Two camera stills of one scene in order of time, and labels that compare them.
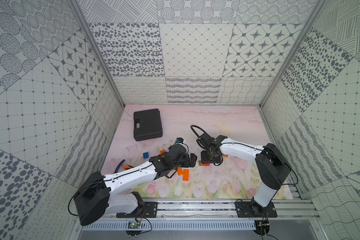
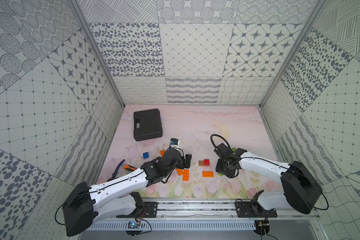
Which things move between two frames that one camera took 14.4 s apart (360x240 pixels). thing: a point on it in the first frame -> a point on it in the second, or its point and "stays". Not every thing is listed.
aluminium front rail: x=221 y=210 stays
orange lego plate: x=180 y=171 stays
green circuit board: x=133 y=225 stays
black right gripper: x=204 y=158 -> x=218 y=168
